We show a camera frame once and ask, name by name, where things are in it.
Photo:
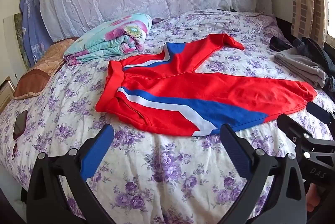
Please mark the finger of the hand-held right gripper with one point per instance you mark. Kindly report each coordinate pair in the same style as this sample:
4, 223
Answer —
318, 112
293, 129

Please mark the purple floral bed sheet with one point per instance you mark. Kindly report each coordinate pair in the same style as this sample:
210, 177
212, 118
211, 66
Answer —
170, 174

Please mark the blue hanging cloth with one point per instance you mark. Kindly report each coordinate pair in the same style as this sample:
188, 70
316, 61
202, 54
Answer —
31, 30

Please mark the dark smartphone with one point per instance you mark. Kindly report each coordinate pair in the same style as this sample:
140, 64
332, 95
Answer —
20, 124

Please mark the folded floral blanket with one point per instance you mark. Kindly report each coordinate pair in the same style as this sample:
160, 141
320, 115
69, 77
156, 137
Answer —
112, 38

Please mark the brown pillow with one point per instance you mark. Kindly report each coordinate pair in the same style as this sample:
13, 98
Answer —
39, 72

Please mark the purple floral pillow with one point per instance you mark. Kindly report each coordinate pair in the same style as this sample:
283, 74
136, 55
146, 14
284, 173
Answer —
271, 23

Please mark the folded grey garment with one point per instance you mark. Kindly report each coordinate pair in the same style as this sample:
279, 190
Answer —
298, 66

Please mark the dark blue jeans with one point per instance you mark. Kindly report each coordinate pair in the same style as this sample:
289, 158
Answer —
314, 48

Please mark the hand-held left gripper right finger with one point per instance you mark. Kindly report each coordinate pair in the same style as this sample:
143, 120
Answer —
234, 152

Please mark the black garment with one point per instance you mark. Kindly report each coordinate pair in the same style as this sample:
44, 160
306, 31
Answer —
280, 43

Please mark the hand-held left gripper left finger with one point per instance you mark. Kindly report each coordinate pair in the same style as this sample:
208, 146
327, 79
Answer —
97, 150

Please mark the person's right hand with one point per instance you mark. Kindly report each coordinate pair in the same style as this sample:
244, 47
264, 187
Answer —
312, 197

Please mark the window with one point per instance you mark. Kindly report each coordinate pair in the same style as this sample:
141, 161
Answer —
330, 14

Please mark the red blue white sweatshirt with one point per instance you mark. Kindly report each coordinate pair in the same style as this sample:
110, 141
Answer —
209, 87

